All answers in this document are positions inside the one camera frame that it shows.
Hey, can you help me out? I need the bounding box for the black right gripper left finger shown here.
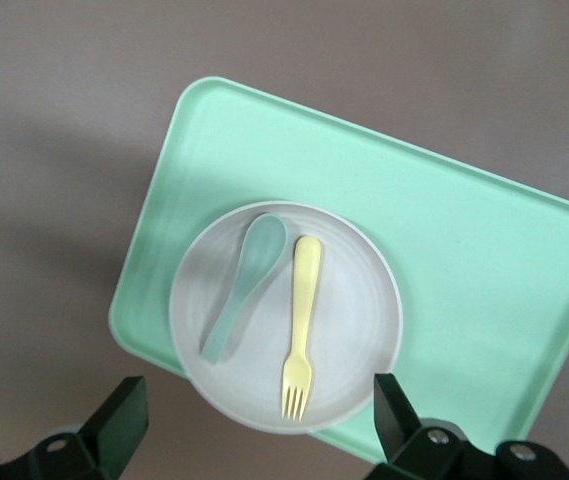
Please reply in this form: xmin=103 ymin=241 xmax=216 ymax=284
xmin=0 ymin=377 xmax=150 ymax=480

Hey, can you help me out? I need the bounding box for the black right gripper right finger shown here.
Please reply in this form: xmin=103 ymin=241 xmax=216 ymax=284
xmin=366 ymin=373 xmax=569 ymax=480

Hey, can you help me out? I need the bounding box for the grey-green plastic spoon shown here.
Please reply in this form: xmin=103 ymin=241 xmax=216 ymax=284
xmin=199 ymin=212 xmax=289 ymax=365

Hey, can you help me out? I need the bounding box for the yellow plastic fork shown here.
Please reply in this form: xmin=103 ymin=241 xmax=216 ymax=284
xmin=279 ymin=234 xmax=323 ymax=421

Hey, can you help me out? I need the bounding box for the beige round plate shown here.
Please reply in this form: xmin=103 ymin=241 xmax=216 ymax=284
xmin=167 ymin=199 xmax=405 ymax=435

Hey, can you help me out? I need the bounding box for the light green rectangular tray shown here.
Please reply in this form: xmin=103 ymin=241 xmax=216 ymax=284
xmin=107 ymin=75 xmax=569 ymax=462

